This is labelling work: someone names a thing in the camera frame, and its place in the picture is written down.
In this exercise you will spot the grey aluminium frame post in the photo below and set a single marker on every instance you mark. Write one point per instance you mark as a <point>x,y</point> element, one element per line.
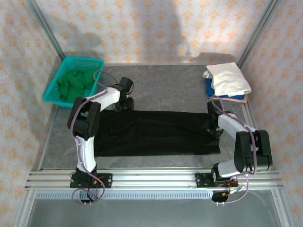
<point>24,210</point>
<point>47,30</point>
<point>281,210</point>
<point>258,33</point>

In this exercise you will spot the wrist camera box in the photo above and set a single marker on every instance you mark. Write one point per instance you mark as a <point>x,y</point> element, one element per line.
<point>211,108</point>
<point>125,85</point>

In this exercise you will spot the blue folded t-shirt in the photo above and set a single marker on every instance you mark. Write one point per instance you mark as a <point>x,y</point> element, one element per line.
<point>233,97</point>

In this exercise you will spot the teal plastic mesh basket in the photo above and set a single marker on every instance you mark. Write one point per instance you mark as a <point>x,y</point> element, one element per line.
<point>94,64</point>

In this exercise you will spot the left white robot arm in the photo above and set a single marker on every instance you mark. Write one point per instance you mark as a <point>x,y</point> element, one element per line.
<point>85,151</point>

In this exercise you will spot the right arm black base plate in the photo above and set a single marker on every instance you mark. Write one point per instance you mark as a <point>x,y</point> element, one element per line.
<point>201,180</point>

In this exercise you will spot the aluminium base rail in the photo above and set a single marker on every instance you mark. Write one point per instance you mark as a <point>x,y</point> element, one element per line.
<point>154,178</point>

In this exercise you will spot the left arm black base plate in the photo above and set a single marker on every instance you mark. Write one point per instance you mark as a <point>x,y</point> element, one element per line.
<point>106,180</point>

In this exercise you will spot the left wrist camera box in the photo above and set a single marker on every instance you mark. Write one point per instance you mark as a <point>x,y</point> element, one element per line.
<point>125,85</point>

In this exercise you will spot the pink folded t-shirt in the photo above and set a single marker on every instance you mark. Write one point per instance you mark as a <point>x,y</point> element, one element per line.
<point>236,101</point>

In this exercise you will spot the grey metal sheet panel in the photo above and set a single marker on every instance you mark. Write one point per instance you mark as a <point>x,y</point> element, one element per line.
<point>154,214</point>

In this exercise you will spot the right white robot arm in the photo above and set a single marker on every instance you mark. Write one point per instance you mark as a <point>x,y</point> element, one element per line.
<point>236,125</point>

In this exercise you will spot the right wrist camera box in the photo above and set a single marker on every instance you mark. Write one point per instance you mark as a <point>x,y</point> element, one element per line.
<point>211,108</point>

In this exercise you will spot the green crumpled t-shirt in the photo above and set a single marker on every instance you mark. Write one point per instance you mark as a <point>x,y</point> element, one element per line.
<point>75,82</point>

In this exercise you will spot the black t-shirt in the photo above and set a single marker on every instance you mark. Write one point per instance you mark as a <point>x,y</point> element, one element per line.
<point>154,132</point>

